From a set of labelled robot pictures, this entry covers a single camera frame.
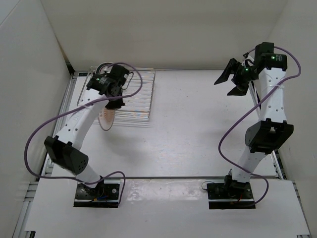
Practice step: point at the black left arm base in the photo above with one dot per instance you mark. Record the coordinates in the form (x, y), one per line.
(104, 195)

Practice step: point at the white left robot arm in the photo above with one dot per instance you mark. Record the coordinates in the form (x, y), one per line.
(101, 98)

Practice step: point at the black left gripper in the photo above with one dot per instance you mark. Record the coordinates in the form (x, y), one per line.
(116, 105)

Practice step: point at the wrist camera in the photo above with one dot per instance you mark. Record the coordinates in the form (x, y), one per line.
(263, 48)
(119, 74)

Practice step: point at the green red rimmed white plate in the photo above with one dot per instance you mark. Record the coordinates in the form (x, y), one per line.
(102, 67)

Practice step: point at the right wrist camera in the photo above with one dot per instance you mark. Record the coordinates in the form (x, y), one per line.
(263, 48)

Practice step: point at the metal wire dish rack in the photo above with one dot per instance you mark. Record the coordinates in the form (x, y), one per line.
(137, 108)

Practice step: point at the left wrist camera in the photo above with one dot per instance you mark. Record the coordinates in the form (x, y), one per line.
(119, 74)

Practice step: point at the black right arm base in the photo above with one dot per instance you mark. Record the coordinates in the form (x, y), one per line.
(221, 199)

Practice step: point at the orange sunburst plate front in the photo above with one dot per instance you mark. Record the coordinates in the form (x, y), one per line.
(106, 119)

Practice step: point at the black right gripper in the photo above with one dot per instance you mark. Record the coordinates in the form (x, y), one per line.
(241, 89)

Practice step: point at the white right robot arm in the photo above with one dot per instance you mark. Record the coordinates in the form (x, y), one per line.
(272, 129)

